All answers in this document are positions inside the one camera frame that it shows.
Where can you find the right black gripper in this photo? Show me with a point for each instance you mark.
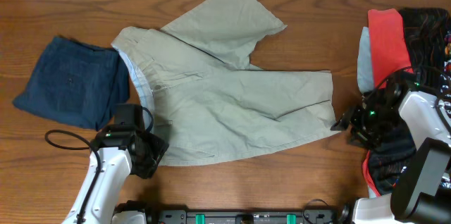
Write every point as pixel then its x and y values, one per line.
pixel 354 115

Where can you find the light blue garment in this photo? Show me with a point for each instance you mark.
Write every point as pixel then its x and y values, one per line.
pixel 365 79

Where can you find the folded navy blue shorts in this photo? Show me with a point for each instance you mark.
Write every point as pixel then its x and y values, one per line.
pixel 76 84

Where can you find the khaki cargo shorts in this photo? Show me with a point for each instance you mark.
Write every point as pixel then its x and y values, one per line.
pixel 209 102

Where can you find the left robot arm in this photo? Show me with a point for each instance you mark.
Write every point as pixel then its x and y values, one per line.
pixel 118 151

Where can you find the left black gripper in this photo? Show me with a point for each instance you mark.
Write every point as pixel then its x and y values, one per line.
pixel 149 165

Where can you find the black printed shirt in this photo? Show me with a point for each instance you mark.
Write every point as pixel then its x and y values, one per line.
pixel 413 39

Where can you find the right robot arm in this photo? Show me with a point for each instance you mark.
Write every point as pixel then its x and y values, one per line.
pixel 406 130

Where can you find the red garment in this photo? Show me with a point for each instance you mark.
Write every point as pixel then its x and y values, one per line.
pixel 388 54

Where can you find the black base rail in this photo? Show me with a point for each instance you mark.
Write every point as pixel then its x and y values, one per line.
pixel 316 212

